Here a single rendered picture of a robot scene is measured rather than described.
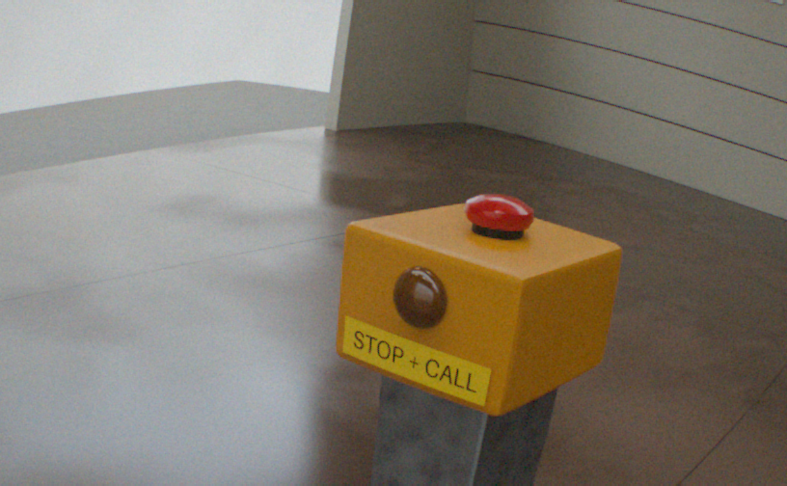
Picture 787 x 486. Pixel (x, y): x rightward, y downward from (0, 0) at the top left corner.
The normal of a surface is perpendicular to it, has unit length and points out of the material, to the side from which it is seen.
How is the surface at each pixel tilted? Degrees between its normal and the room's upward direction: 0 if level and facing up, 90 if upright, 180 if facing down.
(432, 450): 90
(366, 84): 90
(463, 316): 90
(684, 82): 90
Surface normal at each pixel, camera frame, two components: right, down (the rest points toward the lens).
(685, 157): -0.65, 0.13
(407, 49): 0.76, 0.24
